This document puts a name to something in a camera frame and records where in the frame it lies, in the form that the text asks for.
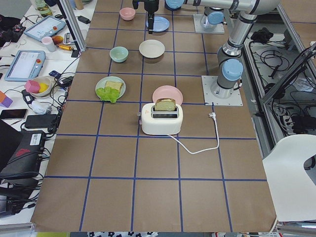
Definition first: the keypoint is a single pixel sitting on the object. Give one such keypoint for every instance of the white cup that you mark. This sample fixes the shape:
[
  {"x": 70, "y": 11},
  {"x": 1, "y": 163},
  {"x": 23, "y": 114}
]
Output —
[{"x": 49, "y": 43}]

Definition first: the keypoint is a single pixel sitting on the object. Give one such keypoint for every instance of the pink plate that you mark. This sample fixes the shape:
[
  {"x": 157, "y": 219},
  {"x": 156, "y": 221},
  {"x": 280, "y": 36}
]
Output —
[{"x": 168, "y": 91}]

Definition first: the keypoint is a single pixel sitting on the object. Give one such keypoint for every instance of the mango fruit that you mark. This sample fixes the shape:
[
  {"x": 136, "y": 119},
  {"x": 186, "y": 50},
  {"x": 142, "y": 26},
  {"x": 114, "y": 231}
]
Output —
[{"x": 57, "y": 39}]

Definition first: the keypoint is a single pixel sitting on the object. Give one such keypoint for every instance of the near teach pendant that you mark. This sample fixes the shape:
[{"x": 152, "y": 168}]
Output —
[{"x": 26, "y": 65}]

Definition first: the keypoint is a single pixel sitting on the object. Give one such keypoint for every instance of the orange cylinder tool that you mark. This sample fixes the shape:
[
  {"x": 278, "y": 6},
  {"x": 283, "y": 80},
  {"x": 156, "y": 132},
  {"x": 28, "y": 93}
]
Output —
[{"x": 65, "y": 47}]

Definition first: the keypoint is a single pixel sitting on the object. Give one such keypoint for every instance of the white bowl with toys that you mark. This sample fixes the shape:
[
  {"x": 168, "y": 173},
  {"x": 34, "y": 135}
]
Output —
[{"x": 39, "y": 87}]

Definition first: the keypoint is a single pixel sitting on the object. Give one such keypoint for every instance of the lettuce leaf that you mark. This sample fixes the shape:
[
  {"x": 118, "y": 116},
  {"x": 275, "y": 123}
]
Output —
[{"x": 108, "y": 94}]

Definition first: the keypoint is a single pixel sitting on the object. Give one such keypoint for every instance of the teach pendant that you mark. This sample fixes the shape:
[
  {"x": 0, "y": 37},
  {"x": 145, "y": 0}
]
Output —
[
  {"x": 47, "y": 27},
  {"x": 26, "y": 65}
]

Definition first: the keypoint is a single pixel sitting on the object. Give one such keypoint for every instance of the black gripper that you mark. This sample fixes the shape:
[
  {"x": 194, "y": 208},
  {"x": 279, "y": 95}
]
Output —
[{"x": 151, "y": 5}]

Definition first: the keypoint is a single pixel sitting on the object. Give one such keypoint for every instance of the white chair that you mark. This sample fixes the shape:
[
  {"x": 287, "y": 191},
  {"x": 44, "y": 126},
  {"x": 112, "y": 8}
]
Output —
[{"x": 292, "y": 190}]

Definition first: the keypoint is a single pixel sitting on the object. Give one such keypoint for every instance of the green bowl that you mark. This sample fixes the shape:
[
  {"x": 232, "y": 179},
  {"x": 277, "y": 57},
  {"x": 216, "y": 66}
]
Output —
[{"x": 119, "y": 54}]

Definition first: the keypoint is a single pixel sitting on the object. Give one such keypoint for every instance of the aluminium frame post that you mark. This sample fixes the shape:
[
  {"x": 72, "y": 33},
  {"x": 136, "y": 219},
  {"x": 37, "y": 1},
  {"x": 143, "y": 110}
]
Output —
[{"x": 72, "y": 24}]

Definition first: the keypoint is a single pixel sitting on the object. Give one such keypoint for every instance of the pink bowl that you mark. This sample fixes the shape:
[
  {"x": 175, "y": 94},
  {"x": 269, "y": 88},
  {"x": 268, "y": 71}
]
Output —
[{"x": 127, "y": 13}]

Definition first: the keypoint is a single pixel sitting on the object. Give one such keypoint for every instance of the black power adapter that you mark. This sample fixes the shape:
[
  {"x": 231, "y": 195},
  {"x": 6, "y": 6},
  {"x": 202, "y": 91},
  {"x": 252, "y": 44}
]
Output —
[{"x": 83, "y": 19}]

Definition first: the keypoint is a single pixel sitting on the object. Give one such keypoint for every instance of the black smartphone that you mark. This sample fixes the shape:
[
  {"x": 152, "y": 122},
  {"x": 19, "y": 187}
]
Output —
[{"x": 13, "y": 114}]

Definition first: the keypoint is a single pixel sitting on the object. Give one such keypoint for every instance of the bread slice on plate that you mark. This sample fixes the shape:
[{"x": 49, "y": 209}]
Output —
[{"x": 114, "y": 85}]

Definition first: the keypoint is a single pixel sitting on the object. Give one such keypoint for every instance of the white toaster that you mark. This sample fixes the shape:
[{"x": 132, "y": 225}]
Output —
[{"x": 161, "y": 122}]

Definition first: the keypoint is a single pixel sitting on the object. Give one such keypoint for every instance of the blue plate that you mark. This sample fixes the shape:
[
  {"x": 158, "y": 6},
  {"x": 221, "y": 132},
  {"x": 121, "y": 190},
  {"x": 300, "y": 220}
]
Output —
[{"x": 161, "y": 24}]

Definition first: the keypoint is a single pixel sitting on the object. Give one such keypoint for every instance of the bread slice in toaster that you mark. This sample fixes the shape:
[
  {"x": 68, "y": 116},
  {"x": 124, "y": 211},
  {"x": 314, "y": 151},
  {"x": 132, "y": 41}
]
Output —
[{"x": 165, "y": 104}]

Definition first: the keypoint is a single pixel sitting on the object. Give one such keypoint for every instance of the green plate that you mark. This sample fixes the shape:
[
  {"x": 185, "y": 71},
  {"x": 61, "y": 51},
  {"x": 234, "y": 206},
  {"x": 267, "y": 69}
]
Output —
[{"x": 101, "y": 83}]

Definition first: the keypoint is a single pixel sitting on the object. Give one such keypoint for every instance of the cream plate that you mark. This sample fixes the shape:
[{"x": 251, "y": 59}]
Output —
[{"x": 152, "y": 48}]

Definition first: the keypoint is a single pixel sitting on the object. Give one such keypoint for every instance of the far teach pendant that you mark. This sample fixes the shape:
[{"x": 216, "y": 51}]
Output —
[{"x": 47, "y": 27}]

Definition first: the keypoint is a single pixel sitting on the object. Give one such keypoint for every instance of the purple orange toy block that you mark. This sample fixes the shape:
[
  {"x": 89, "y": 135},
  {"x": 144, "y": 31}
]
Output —
[{"x": 5, "y": 101}]

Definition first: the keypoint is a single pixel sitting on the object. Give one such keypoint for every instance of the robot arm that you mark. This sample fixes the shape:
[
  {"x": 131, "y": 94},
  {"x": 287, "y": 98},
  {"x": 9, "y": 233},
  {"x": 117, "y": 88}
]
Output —
[
  {"x": 212, "y": 16},
  {"x": 228, "y": 55}
]

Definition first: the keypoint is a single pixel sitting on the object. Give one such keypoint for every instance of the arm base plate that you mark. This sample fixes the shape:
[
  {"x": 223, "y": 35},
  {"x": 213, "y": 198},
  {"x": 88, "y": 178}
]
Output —
[
  {"x": 204, "y": 27},
  {"x": 217, "y": 96}
]

